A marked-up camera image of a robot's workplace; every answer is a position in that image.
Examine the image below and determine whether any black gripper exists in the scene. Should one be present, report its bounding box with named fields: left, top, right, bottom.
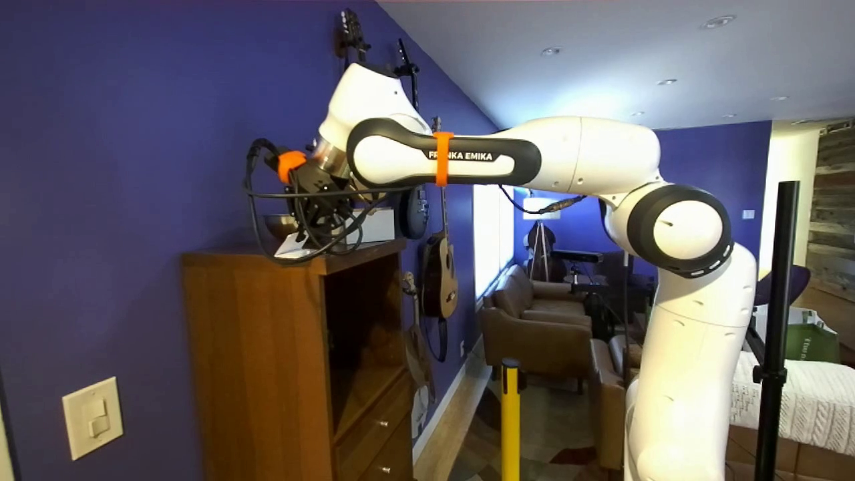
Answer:
left=279, top=160, right=356, bottom=248

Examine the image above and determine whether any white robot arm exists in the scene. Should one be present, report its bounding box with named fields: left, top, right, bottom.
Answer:
left=274, top=64, right=757, bottom=481

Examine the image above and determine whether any white box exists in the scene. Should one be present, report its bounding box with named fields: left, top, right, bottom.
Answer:
left=356, top=210, right=395, bottom=243

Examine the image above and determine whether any window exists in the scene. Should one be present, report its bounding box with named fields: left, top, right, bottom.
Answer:
left=473, top=188, right=514, bottom=295

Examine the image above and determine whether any wooden cabinet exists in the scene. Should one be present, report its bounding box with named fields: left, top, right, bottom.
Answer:
left=181, top=240, right=415, bottom=481

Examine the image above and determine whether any brown sofa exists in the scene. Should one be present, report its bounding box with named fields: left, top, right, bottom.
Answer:
left=479, top=268, right=593, bottom=381

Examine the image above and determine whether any black tripod pole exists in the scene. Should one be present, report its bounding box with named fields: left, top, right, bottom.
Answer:
left=753, top=183, right=800, bottom=481

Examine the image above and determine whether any white bed cover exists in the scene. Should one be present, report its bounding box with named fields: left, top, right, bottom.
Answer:
left=729, top=354, right=855, bottom=455

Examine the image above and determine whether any black cable bundle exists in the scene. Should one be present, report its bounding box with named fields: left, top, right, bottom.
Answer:
left=244, top=137, right=395, bottom=262

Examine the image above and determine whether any dark guitar on wall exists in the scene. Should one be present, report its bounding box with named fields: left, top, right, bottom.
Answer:
left=387, top=36, right=433, bottom=240

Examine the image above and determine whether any brown ukulele on wall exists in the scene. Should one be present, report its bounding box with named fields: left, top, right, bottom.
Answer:
left=423, top=210, right=458, bottom=361

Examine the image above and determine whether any mandolin on wall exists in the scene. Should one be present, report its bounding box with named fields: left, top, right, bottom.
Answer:
left=338, top=9, right=368, bottom=63

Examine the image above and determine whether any yellow post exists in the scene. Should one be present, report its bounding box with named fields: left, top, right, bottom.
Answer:
left=501, top=361, right=522, bottom=481

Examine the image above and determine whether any white light switch plate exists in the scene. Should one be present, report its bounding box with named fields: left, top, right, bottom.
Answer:
left=61, top=378, right=124, bottom=462

